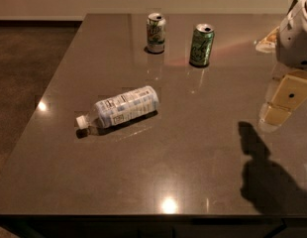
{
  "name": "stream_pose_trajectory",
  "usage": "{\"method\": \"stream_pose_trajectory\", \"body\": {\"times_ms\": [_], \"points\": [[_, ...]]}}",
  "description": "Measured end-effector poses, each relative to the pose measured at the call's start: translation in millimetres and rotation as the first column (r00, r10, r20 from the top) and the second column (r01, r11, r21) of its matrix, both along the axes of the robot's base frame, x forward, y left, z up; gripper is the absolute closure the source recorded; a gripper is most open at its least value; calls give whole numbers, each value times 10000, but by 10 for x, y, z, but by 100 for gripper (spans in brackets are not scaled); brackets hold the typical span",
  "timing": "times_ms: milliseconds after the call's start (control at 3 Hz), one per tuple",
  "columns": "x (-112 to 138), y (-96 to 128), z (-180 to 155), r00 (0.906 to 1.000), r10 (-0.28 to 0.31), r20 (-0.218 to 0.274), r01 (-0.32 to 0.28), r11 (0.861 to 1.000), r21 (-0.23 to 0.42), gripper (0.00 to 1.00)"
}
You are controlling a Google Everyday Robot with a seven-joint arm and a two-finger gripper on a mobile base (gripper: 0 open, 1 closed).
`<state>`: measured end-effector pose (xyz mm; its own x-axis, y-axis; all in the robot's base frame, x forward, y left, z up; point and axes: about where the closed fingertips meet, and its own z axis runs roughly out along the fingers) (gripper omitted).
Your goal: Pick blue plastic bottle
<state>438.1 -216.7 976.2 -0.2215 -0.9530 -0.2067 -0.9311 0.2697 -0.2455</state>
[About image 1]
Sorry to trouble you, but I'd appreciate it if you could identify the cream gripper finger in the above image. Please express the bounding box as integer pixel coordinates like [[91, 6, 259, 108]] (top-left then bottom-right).
[[259, 103, 291, 126]]

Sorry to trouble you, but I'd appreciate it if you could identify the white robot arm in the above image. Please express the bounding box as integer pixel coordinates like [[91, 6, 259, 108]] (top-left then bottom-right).
[[256, 0, 307, 131]]

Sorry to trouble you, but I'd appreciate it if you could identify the blue plastic bottle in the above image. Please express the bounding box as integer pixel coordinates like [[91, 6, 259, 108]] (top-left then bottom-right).
[[76, 86, 159, 129]]

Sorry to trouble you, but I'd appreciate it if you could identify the green soda can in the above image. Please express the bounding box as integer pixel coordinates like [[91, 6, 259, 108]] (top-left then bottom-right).
[[189, 23, 215, 67]]

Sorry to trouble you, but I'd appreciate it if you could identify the white soda can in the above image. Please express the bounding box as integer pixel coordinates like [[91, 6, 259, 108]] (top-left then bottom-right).
[[147, 13, 166, 54]]

